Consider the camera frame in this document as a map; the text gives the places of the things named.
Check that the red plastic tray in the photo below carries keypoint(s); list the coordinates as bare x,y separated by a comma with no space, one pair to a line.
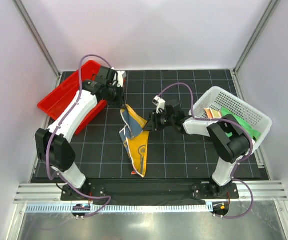
59,99

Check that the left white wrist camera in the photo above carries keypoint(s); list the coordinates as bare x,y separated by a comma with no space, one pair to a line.
121,75

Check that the green towel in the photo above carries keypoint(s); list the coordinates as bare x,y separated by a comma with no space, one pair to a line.
252,132

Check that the aluminium frame rail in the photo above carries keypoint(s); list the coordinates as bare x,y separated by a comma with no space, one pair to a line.
48,192

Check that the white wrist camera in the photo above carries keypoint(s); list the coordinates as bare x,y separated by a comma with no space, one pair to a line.
159,103
121,75

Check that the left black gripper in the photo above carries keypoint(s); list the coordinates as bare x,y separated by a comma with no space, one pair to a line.
120,101

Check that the slotted cable duct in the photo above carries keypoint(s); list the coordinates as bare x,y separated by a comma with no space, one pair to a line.
75,208

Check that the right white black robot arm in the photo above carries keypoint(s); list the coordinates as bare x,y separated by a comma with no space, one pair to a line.
230,140

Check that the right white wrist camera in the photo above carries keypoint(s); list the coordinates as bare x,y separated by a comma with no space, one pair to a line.
159,103

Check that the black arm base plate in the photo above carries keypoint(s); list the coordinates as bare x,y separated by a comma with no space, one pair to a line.
161,192

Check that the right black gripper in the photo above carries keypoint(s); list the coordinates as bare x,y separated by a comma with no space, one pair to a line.
153,124

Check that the yellow blue hello towel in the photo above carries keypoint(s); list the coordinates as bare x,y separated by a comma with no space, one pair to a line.
134,139

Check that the white perforated plastic basket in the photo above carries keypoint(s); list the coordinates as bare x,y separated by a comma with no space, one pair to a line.
216,98

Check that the orange beige towel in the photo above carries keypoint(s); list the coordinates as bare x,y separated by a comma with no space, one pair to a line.
212,114

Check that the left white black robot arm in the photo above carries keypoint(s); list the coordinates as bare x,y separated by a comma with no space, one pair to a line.
53,144

